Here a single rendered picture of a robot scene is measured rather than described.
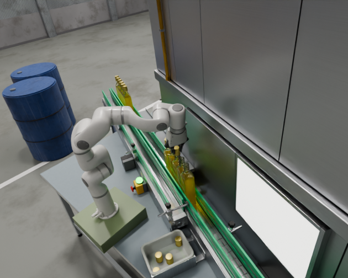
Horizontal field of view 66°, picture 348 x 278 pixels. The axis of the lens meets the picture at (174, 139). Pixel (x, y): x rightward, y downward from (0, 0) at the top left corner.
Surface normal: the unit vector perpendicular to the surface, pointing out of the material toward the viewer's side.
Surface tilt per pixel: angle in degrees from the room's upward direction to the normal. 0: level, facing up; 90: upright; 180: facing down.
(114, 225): 4
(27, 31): 90
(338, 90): 90
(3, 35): 90
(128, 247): 0
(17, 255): 0
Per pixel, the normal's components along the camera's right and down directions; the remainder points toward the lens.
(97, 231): -0.17, -0.82
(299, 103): -0.91, 0.30
